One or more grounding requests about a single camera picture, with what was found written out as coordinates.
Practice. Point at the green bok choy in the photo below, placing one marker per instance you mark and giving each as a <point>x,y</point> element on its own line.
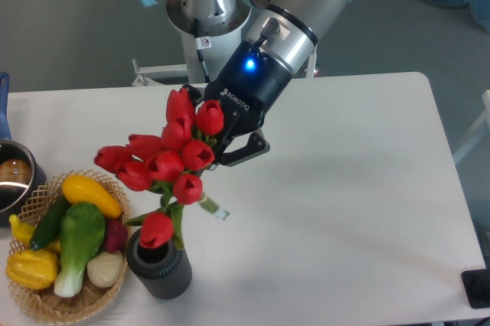
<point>82,231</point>

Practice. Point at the small yellow gourd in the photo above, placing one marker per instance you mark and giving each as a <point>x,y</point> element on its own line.
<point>23,232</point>

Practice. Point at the dark grey ribbed vase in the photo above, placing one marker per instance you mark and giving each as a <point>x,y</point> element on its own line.
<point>166,271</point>

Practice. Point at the red radish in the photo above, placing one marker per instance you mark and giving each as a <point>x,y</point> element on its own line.
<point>115,236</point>

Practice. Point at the yellow squash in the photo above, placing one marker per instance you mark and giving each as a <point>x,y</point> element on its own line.
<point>80,189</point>

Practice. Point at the white frame at right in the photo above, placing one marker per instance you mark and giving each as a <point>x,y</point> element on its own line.
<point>474,134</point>

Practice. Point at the dark pot with blue handle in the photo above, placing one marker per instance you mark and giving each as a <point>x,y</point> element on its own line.
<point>20,172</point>

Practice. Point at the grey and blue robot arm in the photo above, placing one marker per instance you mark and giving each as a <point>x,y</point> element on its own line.
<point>246,52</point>

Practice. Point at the green cucumber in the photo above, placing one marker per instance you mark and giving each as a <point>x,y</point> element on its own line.
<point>48,228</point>

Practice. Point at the red tulip bouquet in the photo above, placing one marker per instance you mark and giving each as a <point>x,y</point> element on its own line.
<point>170,164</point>

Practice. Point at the yellow bell pepper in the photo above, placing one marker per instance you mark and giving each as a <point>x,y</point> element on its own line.
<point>32,269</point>

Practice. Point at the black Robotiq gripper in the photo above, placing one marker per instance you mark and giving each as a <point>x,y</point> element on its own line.
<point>247,87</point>

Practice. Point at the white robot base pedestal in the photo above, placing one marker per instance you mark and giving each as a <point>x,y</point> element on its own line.
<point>211,30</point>

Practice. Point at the black device at table edge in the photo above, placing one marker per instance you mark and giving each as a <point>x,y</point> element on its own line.
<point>476,285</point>

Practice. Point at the woven wicker basket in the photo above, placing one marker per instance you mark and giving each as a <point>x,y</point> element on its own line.
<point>43,305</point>

